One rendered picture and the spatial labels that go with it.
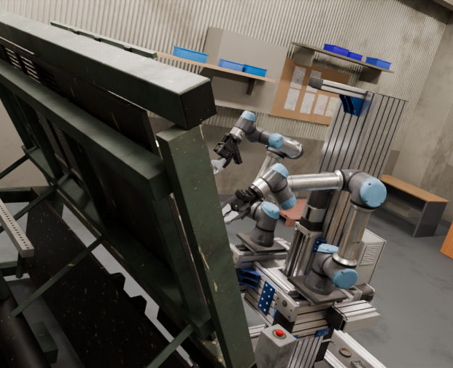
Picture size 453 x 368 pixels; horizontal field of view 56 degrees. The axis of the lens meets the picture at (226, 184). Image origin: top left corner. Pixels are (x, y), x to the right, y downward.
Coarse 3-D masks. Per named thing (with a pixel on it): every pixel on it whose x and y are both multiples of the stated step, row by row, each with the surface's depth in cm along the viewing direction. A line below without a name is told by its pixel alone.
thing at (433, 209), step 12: (384, 180) 730; (396, 180) 757; (396, 192) 770; (408, 192) 692; (420, 192) 710; (408, 204) 750; (420, 204) 731; (432, 204) 675; (444, 204) 696; (420, 216) 675; (432, 216) 689; (420, 228) 683; (432, 228) 703
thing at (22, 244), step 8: (0, 200) 226; (0, 208) 218; (0, 216) 211; (8, 216) 212; (8, 224) 204; (16, 224) 206; (8, 232) 202; (16, 232) 199; (16, 240) 193; (24, 240) 194; (16, 248) 193; (24, 248) 188; (32, 248) 189; (24, 256) 188
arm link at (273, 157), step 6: (288, 138) 255; (270, 150) 256; (276, 150) 254; (270, 156) 256; (276, 156) 254; (282, 156) 256; (264, 162) 258; (270, 162) 255; (276, 162) 256; (264, 168) 256; (258, 174) 257; (252, 210) 250
